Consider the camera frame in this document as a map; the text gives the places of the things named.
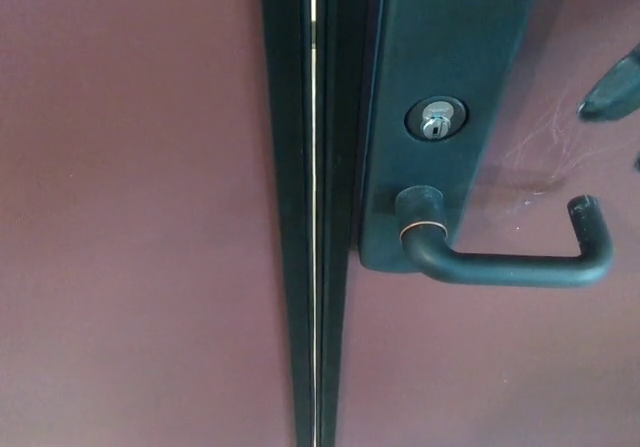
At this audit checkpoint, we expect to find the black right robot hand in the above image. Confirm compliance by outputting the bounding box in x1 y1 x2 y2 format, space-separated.
577 41 640 171

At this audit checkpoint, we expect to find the black lever door handle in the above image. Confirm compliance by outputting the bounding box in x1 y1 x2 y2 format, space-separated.
394 185 616 289

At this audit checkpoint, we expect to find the black door edge seal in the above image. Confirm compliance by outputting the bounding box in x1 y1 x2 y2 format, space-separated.
258 0 316 447
310 0 390 447

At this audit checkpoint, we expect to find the maroon door leaf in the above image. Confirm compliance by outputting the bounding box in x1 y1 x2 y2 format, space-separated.
322 0 640 447
0 0 301 447

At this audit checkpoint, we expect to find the dark metal lock plate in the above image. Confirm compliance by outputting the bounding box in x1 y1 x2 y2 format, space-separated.
358 0 545 275

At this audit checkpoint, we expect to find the silver lock cylinder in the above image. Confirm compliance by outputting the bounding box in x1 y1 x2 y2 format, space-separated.
403 95 469 144

